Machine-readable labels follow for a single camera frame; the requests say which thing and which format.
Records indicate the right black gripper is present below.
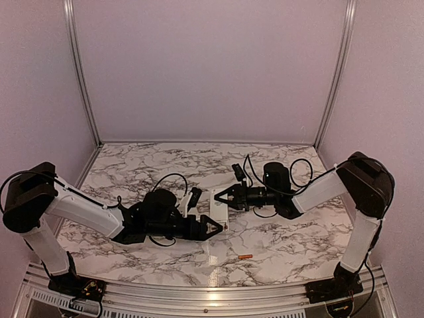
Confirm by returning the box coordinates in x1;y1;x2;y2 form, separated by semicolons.
214;181;278;211

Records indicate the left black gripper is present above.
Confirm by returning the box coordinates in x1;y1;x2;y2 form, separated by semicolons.
146;213;224;240

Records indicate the white remote control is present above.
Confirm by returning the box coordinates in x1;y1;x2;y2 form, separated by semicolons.
209;188;229;232

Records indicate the orange AAA battery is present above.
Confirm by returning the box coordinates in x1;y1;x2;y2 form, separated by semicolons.
238;254;253;260

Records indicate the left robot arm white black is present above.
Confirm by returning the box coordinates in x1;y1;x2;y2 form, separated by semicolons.
1;162;223;295

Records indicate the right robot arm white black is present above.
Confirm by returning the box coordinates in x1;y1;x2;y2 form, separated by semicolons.
213;152;396;297

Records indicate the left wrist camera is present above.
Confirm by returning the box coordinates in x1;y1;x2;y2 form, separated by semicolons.
188;187;202;207

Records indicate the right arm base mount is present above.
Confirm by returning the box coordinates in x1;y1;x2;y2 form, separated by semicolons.
305;262;364;303

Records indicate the right aluminium frame post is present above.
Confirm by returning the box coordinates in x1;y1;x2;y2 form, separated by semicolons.
313;0;357;151

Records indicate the aluminium frame post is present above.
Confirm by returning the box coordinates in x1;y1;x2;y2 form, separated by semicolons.
313;0;357;151
63;0;102;148

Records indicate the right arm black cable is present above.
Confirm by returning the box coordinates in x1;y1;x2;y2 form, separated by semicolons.
243;154;397;218

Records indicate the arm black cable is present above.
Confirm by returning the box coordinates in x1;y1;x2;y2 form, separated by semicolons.
0;172;188;248
243;154;397;218

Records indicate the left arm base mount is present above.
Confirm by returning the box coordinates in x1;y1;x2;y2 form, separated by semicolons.
44;252;106;302

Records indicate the front aluminium frame rail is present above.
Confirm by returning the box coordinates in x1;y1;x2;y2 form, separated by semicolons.
12;264;398;317

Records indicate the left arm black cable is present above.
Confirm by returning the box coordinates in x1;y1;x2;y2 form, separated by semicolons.
0;172;188;248

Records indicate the left aluminium frame post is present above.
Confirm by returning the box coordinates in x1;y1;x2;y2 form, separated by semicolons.
63;0;102;148

